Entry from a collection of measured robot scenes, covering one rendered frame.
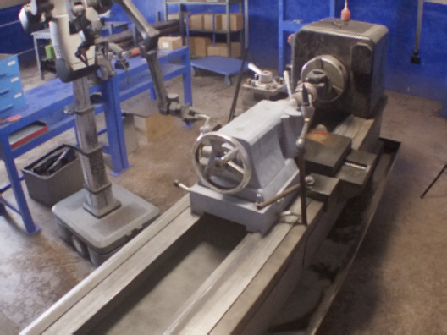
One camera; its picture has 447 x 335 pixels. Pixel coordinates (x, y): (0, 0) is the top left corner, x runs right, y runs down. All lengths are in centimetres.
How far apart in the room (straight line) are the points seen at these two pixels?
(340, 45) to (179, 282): 158
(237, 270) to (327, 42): 151
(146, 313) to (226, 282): 29
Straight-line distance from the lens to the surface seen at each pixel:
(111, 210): 266
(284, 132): 160
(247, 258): 137
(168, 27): 607
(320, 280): 193
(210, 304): 123
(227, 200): 146
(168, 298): 142
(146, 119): 399
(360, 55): 231
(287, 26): 554
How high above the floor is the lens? 176
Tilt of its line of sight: 29 degrees down
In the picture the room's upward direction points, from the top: 2 degrees counter-clockwise
